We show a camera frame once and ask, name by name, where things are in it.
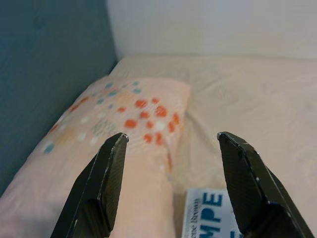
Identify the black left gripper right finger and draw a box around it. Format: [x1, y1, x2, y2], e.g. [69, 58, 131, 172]
[216, 131, 315, 238]

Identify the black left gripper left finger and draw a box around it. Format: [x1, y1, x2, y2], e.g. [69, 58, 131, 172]
[51, 132, 130, 238]

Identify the pink pillow with coloured spots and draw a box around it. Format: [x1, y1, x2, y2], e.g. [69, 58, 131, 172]
[0, 75, 192, 238]

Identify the white blue magazine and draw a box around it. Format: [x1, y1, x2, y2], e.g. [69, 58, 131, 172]
[181, 187, 246, 238]

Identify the mattress with cream sheet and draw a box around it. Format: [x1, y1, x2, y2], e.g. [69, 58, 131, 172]
[108, 56, 317, 238]

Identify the grey-blue upholstered headboard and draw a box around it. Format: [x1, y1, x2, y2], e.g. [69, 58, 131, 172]
[0, 0, 119, 196]

